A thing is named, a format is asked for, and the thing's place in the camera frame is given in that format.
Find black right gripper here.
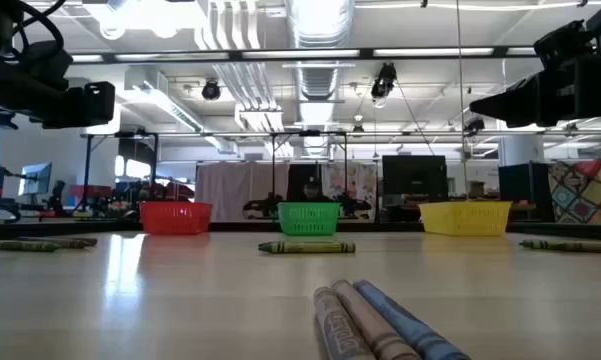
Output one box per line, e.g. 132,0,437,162
469,19,601,129

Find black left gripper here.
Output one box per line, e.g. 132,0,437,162
0,42,117,130

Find olive green crayon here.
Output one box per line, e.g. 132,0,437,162
17,235,99,250

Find green crayon olive wrapper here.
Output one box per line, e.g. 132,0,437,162
518,239,601,255

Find blue crayon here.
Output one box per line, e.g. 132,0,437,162
352,279,472,360

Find tan crayon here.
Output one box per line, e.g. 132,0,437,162
330,278,422,360

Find gray crayon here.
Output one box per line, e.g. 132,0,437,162
313,285,377,360

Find white round column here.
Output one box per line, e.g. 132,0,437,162
497,127,546,167

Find black cabinet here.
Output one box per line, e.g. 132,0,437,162
498,162,552,222

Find lit computer monitor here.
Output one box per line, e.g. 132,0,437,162
18,161,53,197

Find colourful patchwork quilt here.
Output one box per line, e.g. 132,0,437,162
548,158,601,225

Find large black monitor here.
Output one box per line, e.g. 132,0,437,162
381,154,449,197

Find black ceiling spotlight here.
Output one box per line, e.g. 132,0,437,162
201,78,222,102

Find yellow plastic basket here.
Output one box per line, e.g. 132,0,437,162
418,200,514,237

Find red plastic basket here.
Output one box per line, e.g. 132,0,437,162
139,200,214,236

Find white curtain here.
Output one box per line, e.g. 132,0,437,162
194,161,291,223

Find floral cloth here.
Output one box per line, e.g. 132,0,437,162
321,162,379,221

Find person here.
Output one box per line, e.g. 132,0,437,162
299,175,331,204

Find green plastic basket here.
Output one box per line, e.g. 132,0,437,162
277,201,341,237

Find thin hanging cord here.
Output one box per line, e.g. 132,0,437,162
454,0,470,202

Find black overhead camera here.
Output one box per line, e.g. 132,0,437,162
369,61,399,110

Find black background rig frame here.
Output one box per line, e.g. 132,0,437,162
79,130,349,221

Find black aluminium rig frame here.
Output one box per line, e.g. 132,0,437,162
0,46,601,242

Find silver ventilation duct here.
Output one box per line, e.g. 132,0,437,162
285,0,356,156

